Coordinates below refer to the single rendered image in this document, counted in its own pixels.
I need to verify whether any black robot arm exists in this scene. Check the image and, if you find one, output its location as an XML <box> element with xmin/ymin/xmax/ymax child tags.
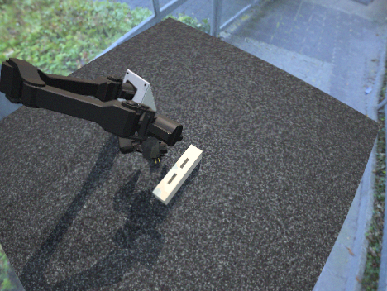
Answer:
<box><xmin>0</xmin><ymin>58</ymin><xmax>183</xmax><ymax>160</ymax></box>

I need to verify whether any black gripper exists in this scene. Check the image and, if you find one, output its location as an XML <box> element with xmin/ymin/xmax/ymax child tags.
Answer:
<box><xmin>118</xmin><ymin>133</ymin><xmax>183</xmax><ymax>154</ymax></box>

